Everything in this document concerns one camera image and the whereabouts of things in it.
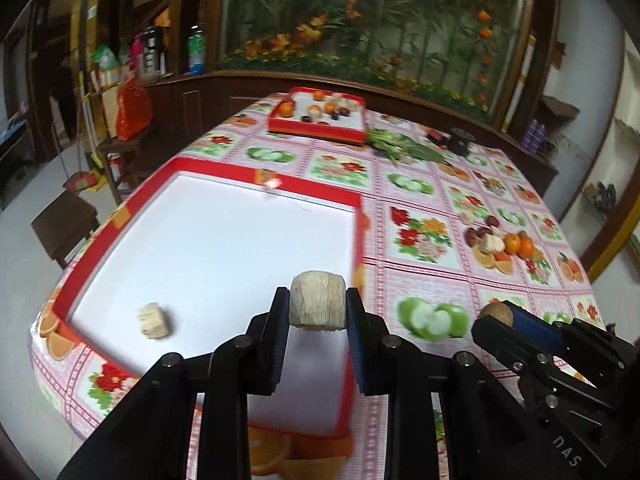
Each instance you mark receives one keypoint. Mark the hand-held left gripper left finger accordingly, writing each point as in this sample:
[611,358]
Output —
[275,342]

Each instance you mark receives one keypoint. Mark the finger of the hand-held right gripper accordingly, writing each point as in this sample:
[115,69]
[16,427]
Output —
[537,327]
[505,347]

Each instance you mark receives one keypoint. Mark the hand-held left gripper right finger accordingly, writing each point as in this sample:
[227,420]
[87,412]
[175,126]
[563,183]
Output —
[357,342]

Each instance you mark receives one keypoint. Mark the brown round fruit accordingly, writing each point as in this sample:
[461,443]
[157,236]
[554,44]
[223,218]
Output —
[495,312]

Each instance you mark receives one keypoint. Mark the red rimmed white tray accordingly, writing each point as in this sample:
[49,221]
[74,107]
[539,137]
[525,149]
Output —
[200,235]
[345,126]

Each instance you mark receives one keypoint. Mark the floral plastic tablecloth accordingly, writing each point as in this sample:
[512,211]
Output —
[435,280]

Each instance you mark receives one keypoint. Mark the dark object on shelf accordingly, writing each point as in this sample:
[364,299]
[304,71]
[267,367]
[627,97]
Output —
[602,196]

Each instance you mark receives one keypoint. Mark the purple bottle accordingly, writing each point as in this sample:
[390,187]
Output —
[530,136]
[540,138]

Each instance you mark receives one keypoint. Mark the black cylindrical device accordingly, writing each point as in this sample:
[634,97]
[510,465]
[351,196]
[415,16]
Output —
[460,141]

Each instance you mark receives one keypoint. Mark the green leafy vegetable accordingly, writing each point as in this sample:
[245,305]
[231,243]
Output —
[395,143]

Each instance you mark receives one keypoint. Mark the small red case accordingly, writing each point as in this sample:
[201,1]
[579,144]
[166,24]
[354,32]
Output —
[436,135]

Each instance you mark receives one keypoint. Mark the wooden stool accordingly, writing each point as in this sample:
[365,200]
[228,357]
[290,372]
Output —
[65,220]

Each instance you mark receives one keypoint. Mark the patterned seat cushion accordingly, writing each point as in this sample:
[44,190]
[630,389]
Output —
[82,182]

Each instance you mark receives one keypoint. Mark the red plastic bag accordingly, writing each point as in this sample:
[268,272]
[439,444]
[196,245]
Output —
[133,110]

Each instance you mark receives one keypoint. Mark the green plastic bottle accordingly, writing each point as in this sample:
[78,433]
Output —
[196,52]

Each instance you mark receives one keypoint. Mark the black steel thermos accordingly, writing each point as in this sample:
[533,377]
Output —
[153,52]

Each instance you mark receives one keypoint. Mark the pink bottle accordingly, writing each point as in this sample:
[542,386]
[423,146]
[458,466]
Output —
[137,55]

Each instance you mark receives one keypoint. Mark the green white bag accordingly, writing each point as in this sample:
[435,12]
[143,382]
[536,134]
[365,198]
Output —
[106,59]

